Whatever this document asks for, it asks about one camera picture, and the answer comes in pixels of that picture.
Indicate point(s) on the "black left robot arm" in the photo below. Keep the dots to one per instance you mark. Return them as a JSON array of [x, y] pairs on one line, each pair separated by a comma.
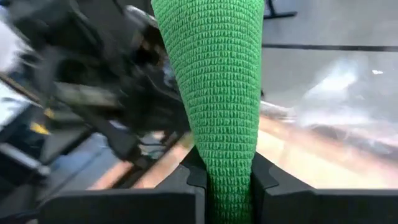
[[46, 102]]

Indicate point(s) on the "white paper scrap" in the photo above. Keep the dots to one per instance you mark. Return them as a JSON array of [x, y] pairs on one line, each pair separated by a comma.
[[377, 72]]

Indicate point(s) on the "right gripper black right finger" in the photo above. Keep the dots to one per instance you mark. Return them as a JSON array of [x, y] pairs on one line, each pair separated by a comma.
[[326, 208]]

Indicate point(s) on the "clear plastic bin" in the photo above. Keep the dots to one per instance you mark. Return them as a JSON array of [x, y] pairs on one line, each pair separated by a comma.
[[335, 93]]

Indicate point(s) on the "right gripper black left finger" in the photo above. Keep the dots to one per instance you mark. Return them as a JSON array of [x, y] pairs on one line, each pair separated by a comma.
[[124, 208]]

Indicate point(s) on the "green elastic bandage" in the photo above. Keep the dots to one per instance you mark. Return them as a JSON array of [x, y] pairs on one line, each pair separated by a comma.
[[217, 93]]

